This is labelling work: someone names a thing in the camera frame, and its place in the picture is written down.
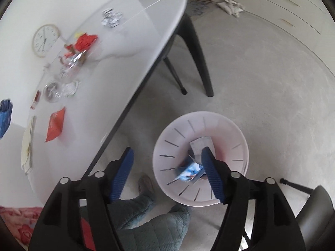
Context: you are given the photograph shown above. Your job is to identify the white drawer cabinet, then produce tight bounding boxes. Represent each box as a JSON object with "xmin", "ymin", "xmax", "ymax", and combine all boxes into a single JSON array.
[{"xmin": 230, "ymin": 0, "xmax": 331, "ymax": 35}]

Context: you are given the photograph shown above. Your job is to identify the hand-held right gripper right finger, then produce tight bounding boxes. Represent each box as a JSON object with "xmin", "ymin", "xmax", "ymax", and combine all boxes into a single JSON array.
[{"xmin": 201, "ymin": 147, "xmax": 307, "ymax": 251}]

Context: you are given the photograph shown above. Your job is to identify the tangled cables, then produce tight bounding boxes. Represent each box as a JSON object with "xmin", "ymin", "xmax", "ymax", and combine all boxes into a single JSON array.
[{"xmin": 187, "ymin": 0, "xmax": 218, "ymax": 16}]

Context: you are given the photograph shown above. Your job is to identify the small red packet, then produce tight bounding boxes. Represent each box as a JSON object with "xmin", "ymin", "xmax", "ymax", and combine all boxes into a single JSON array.
[{"xmin": 31, "ymin": 90, "xmax": 42, "ymax": 110}]

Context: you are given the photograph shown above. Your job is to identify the crumpled clear plastic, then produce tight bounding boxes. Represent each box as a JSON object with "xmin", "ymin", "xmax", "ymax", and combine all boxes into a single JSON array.
[
  {"xmin": 59, "ymin": 63, "xmax": 76, "ymax": 79},
  {"xmin": 61, "ymin": 80, "xmax": 80, "ymax": 97}
]

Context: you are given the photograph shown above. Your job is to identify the red crumpled paper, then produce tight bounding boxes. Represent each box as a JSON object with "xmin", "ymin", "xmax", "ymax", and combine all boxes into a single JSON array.
[{"xmin": 73, "ymin": 33, "xmax": 98, "ymax": 51}]

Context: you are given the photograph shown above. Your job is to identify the brown and yellow snack packet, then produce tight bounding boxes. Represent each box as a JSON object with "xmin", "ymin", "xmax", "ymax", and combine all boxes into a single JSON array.
[{"xmin": 59, "ymin": 50, "xmax": 88, "ymax": 66}]

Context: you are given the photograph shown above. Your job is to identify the red floral blanket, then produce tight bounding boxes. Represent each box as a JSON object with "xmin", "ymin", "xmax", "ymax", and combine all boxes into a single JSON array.
[{"xmin": 0, "ymin": 206, "xmax": 44, "ymax": 251}]

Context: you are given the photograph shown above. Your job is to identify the flat red packet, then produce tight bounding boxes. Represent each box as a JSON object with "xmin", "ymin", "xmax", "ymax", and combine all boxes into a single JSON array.
[{"xmin": 44, "ymin": 107, "xmax": 66, "ymax": 143}]

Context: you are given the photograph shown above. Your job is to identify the stack of white papers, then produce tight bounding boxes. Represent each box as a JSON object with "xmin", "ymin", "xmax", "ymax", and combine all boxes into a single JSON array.
[{"xmin": 21, "ymin": 115, "xmax": 37, "ymax": 174}]

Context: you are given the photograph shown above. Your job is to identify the white cloth on floor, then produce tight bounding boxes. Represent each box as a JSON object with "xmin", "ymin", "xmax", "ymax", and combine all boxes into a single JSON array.
[{"xmin": 217, "ymin": 0, "xmax": 244, "ymax": 18}]

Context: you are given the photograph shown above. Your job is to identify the round wall clock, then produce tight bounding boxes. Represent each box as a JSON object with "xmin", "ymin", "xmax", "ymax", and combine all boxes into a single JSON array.
[{"xmin": 32, "ymin": 24, "xmax": 61, "ymax": 58}]

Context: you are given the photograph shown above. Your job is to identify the clear glass jar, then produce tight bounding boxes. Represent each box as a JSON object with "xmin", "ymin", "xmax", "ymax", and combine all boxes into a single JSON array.
[{"xmin": 43, "ymin": 81, "xmax": 64, "ymax": 103}]

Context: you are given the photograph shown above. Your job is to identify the person's quilted green trousers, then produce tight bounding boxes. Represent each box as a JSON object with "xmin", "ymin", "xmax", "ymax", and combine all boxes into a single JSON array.
[{"xmin": 112, "ymin": 193, "xmax": 191, "ymax": 251}]

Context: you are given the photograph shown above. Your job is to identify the person's grey slipper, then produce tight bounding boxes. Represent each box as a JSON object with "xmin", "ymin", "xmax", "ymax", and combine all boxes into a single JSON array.
[{"xmin": 138, "ymin": 175, "xmax": 155, "ymax": 196}]

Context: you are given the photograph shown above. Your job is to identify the blue cloth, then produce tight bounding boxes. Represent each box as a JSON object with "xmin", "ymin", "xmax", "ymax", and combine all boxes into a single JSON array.
[{"xmin": 0, "ymin": 99, "xmax": 13, "ymax": 138}]

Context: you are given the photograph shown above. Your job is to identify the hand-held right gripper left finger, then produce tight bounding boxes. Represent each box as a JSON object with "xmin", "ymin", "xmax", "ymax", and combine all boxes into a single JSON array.
[{"xmin": 28, "ymin": 147, "xmax": 134, "ymax": 251}]

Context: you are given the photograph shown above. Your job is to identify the dark grey chair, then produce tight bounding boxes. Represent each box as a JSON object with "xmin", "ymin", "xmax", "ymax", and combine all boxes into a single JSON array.
[{"xmin": 280, "ymin": 178, "xmax": 335, "ymax": 251}]

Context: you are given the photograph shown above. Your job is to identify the crumpled silver foil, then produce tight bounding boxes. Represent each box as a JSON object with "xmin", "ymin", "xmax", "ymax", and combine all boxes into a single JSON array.
[{"xmin": 102, "ymin": 8, "xmax": 123, "ymax": 28}]

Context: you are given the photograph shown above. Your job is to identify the white paper sheet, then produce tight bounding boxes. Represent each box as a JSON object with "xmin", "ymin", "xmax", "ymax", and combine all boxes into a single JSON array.
[{"xmin": 190, "ymin": 137, "xmax": 215, "ymax": 157}]

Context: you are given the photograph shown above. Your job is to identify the white round trash bin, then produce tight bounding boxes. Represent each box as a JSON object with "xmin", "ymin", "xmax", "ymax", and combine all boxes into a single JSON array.
[{"xmin": 152, "ymin": 111, "xmax": 249, "ymax": 207}]

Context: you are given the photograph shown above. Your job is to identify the white paper on wall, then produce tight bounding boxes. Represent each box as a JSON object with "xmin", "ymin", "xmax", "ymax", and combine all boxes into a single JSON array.
[{"xmin": 50, "ymin": 38, "xmax": 70, "ymax": 58}]

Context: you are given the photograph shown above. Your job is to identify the blue snack wrapper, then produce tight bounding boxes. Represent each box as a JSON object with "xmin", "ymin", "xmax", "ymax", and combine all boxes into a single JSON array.
[{"xmin": 175, "ymin": 155, "xmax": 206, "ymax": 183}]

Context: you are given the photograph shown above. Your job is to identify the black table leg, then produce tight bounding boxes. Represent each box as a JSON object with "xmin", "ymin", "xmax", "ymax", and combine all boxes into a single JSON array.
[{"xmin": 180, "ymin": 13, "xmax": 214, "ymax": 97}]

